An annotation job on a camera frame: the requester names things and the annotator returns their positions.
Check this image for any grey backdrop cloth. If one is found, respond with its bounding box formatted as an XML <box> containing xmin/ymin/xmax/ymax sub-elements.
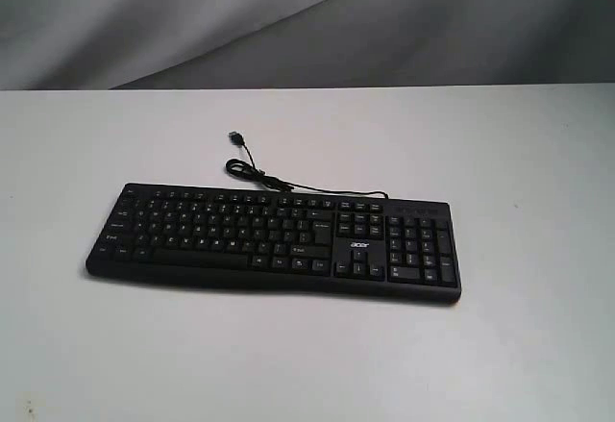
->
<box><xmin>1</xmin><ymin>0</ymin><xmax>614</xmax><ymax>90</ymax></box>

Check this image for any black USB cable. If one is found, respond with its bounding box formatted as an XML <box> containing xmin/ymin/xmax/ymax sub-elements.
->
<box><xmin>224</xmin><ymin>129</ymin><xmax>390</xmax><ymax>201</ymax></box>

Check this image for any black acer keyboard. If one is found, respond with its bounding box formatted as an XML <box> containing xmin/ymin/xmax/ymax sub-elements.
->
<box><xmin>86</xmin><ymin>183</ymin><xmax>462</xmax><ymax>304</ymax></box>

